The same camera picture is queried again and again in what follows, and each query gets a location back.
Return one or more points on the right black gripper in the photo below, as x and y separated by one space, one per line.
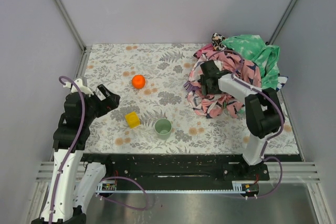
206 77

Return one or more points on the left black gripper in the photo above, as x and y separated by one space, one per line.
99 102

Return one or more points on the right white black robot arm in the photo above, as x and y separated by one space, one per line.
264 116

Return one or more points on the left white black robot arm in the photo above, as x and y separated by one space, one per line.
67 200

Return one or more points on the pink patterned cloth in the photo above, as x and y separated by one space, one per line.
211 106

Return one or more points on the black floral cloth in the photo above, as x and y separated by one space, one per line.
218 42

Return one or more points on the green tie-dye cloth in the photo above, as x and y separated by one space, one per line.
253 48

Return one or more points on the yellow toy block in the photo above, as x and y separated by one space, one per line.
132 120

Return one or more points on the orange ball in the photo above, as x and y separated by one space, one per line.
138 81

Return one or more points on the floral table mat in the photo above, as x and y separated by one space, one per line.
166 68

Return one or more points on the green plastic cup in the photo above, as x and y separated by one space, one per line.
163 128

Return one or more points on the left circuit board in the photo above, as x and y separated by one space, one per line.
105 188

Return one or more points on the circuit board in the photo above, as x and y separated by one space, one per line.
248 190
105 188

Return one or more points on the right circuit board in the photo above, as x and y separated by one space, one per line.
248 190

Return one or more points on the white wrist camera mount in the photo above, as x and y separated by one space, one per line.
81 82

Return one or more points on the aluminium frame rail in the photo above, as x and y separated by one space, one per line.
61 7

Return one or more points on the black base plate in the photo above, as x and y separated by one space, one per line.
226 167

